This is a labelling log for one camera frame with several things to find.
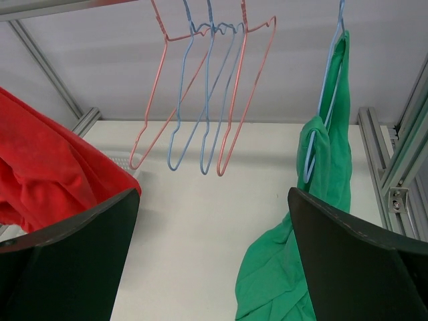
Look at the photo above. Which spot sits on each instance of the blue hanger with grey top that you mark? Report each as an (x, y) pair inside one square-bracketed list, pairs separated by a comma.
[(182, 83)]

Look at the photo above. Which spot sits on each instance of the green tank top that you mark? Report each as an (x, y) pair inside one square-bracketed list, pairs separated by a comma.
[(271, 284)]

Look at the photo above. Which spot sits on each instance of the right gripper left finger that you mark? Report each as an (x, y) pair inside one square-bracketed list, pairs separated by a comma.
[(70, 270)]

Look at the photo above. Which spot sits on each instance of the red tank top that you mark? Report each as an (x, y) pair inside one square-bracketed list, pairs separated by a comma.
[(48, 173)]

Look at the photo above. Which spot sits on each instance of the white plastic basket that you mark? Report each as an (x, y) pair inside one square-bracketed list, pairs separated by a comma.
[(122, 160)]

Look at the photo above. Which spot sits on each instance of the pink wire hanger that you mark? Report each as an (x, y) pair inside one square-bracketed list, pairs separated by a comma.
[(167, 41)]

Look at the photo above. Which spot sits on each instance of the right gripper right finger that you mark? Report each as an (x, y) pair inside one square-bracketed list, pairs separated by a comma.
[(356, 270)]

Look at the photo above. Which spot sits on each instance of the pink hanger with green top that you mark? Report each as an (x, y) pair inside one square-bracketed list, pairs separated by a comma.
[(228, 145)]

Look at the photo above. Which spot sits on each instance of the blue hanger with black top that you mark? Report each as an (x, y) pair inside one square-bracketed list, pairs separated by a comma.
[(206, 158)]

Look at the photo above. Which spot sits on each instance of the aluminium hanging rail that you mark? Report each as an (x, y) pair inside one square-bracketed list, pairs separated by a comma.
[(23, 9)]

